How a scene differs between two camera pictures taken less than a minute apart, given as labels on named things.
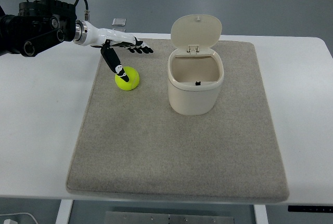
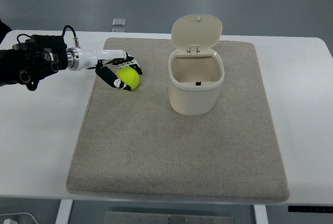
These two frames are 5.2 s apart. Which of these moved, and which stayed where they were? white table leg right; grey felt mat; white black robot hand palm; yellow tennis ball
Moved: white black robot hand palm
Stayed: grey felt mat; yellow tennis ball; white table leg right
